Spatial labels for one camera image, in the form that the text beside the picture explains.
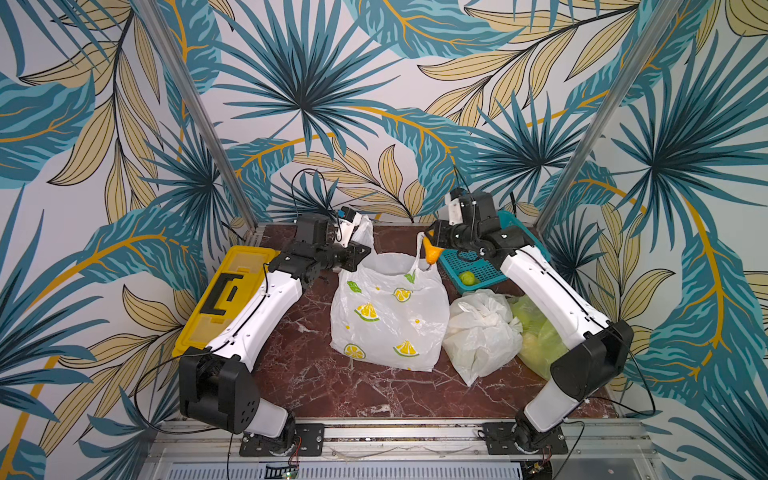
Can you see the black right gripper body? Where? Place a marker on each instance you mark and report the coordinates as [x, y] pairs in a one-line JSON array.
[[447, 234]]

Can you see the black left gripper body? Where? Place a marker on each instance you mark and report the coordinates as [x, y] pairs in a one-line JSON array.
[[336, 255]]

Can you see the orange pear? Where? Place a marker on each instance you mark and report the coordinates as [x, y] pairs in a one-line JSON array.
[[432, 253]]

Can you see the green pear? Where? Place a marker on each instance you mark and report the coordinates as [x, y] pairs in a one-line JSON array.
[[468, 278]]

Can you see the white lemon plastic bag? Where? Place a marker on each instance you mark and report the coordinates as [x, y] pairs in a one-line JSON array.
[[483, 334]]

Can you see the green avocado plastic bag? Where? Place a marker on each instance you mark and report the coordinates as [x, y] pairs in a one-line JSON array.
[[541, 343]]

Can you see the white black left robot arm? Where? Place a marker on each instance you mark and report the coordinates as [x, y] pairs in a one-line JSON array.
[[216, 385]]

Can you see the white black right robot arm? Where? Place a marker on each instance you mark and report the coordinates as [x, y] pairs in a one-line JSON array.
[[597, 348]]

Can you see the teal plastic basket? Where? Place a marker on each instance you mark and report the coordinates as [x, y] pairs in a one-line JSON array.
[[453, 262]]

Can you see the yellow tool box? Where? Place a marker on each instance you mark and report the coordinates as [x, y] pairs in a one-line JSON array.
[[234, 283]]

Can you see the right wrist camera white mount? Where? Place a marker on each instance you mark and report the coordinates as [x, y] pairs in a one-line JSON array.
[[454, 208]]

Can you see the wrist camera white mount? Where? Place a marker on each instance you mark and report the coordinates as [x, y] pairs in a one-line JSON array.
[[454, 208], [348, 219]]

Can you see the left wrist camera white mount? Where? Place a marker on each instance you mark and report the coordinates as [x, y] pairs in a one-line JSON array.
[[348, 219]]

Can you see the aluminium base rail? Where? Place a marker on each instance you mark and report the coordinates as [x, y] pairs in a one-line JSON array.
[[420, 448]]

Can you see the aluminium right frame post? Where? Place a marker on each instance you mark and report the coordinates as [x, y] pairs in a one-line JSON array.
[[637, 58]]

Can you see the aluminium frame post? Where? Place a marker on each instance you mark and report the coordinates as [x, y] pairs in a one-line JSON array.
[[161, 35], [637, 58]]

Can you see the aluminium left frame post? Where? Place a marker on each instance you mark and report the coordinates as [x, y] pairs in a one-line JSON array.
[[161, 35]]

